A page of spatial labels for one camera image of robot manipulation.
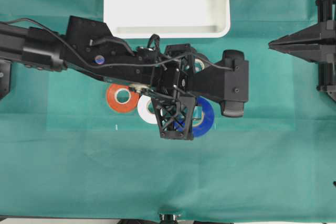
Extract black active gripper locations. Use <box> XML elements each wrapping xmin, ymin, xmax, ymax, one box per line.
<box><xmin>151</xmin><ymin>43</ymin><xmax>197</xmax><ymax>140</ymax></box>

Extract black idle gripper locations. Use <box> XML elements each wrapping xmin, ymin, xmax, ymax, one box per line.
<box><xmin>268</xmin><ymin>0</ymin><xmax>335</xmax><ymax>101</ymax></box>

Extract blue tape roll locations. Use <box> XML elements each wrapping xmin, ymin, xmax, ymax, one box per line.
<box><xmin>173</xmin><ymin>97</ymin><xmax>214</xmax><ymax>140</ymax></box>

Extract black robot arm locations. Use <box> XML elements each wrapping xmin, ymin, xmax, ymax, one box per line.
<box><xmin>1</xmin><ymin>16</ymin><xmax>249</xmax><ymax>140</ymax></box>

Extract white tape roll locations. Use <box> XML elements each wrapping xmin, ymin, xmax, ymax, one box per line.
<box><xmin>137</xmin><ymin>95</ymin><xmax>157</xmax><ymax>124</ymax></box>

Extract orange tape roll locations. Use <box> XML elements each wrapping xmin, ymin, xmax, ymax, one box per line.
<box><xmin>106</xmin><ymin>84</ymin><xmax>140</xmax><ymax>113</ymax></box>

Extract black tape roll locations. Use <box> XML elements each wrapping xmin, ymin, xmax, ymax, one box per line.
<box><xmin>194</xmin><ymin>54</ymin><xmax>210</xmax><ymax>73</ymax></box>

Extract white plastic case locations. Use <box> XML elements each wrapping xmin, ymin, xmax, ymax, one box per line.
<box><xmin>103</xmin><ymin>0</ymin><xmax>230</xmax><ymax>39</ymax></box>

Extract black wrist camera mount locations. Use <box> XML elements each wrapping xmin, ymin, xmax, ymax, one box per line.
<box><xmin>190</xmin><ymin>50</ymin><xmax>249</xmax><ymax>118</ymax></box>

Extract black cable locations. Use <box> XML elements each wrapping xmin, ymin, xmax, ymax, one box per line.
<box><xmin>5</xmin><ymin>18</ymin><xmax>234</xmax><ymax>72</ymax></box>

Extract black bottom camera stand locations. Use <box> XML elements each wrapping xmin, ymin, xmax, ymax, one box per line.
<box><xmin>116</xmin><ymin>210</ymin><xmax>235</xmax><ymax>224</ymax></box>

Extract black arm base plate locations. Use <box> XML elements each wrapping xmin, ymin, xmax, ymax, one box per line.
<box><xmin>0</xmin><ymin>60</ymin><xmax>12</xmax><ymax>99</ymax></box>

